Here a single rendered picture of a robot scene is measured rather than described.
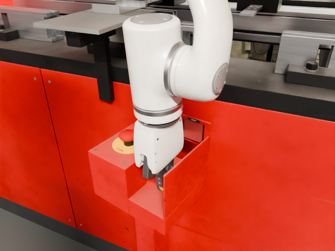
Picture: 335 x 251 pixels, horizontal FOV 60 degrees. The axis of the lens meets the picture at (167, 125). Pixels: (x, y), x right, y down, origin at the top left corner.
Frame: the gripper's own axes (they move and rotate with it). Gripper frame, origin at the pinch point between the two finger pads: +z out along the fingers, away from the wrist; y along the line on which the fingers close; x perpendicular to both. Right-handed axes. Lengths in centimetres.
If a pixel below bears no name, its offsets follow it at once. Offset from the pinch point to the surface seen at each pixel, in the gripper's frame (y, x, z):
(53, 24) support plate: -4.6, -31.6, -25.8
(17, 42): -15, -72, -12
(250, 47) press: -260, -81, 68
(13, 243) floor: 14, -80, 73
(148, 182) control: 0.3, -4.0, 3.1
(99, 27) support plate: -8.5, -21.1, -25.4
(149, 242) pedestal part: 3.1, -3.6, 21.4
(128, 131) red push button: -1.5, -9.9, -6.9
